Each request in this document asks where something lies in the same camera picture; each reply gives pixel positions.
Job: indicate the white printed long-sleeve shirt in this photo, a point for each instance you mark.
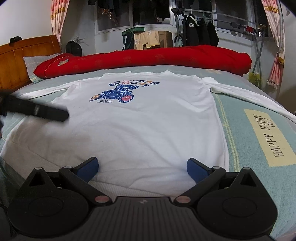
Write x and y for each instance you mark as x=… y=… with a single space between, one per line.
x=150 y=129

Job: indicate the black hanging jackets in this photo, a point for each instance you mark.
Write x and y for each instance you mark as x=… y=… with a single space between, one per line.
x=198 y=32

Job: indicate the small laundry on rack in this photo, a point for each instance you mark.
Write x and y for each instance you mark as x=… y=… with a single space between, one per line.
x=248 y=29

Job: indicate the wooden headboard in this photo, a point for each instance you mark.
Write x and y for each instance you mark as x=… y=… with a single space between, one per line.
x=13 y=64

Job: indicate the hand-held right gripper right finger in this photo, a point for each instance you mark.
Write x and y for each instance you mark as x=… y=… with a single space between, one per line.
x=196 y=170

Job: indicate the yellow-green bag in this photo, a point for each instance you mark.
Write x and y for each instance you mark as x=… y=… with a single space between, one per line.
x=254 y=80

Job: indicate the grey checked pillow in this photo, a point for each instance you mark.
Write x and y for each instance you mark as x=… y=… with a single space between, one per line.
x=34 y=61

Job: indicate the cardboard box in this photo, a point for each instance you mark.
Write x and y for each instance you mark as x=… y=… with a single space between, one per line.
x=165 y=39

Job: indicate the green folding rack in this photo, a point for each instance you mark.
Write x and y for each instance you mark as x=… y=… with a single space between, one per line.
x=128 y=37

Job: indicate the pale green hanging garment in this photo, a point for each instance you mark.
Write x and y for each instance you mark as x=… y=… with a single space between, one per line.
x=178 y=42

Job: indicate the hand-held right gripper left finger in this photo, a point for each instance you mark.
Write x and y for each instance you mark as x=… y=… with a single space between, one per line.
x=89 y=169

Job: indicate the metal drying rack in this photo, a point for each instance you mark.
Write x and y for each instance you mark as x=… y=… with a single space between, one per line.
x=259 y=46

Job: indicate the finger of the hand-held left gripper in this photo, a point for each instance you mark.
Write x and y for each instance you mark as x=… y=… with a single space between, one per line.
x=41 y=110

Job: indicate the small black item on headboard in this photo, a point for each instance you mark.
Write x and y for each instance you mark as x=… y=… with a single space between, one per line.
x=15 y=39

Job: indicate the rolled red quilt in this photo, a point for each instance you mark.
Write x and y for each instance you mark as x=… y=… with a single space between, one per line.
x=150 y=59

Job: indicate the black backpack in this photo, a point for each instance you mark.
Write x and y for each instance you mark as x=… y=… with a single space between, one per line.
x=74 y=48

